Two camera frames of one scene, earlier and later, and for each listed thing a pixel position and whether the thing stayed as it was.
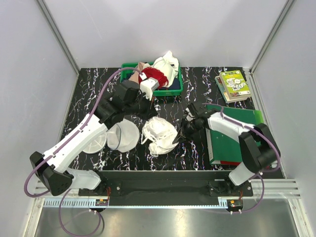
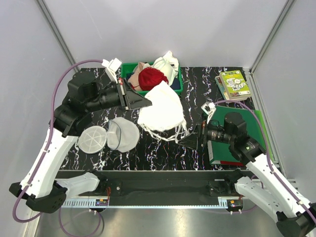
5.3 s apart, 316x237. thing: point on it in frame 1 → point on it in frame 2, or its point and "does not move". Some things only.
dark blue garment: (175, 85) does not move
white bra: (161, 135) → (164, 119)
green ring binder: (221, 147) does not move
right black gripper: (182, 133) → (192, 141)
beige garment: (135, 76) does not move
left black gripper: (151, 111) → (136, 100)
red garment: (149, 73) does not move
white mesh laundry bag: (123, 137) does not move
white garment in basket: (168, 65) does not move
